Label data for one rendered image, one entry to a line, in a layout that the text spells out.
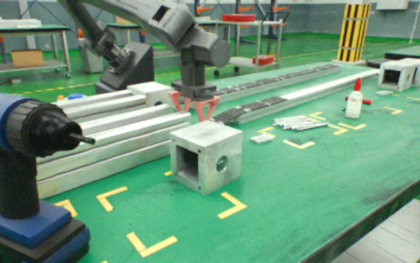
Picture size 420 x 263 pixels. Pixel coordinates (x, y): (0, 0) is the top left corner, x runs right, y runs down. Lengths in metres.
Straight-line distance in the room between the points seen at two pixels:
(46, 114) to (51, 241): 0.16
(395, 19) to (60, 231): 12.17
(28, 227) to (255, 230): 0.30
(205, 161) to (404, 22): 11.84
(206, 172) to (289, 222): 0.15
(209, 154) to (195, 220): 0.11
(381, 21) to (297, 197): 12.03
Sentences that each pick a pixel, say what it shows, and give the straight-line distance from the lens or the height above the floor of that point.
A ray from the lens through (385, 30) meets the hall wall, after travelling 12.47.
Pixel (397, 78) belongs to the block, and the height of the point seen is 0.82.
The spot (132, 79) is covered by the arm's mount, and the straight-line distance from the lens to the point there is 1.30.
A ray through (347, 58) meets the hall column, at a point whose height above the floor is 0.11.
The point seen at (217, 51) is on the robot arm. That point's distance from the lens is 0.67.
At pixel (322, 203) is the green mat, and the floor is 0.78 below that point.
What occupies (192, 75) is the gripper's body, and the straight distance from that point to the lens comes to 0.73.
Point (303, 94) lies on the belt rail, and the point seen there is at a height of 0.81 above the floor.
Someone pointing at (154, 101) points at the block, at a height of 0.85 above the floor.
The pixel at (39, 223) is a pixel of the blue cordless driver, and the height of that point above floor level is 0.85.
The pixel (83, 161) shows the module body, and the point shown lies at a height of 0.83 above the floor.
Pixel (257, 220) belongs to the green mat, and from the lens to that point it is 0.52.
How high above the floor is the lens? 1.09
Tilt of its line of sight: 22 degrees down
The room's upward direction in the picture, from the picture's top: straight up
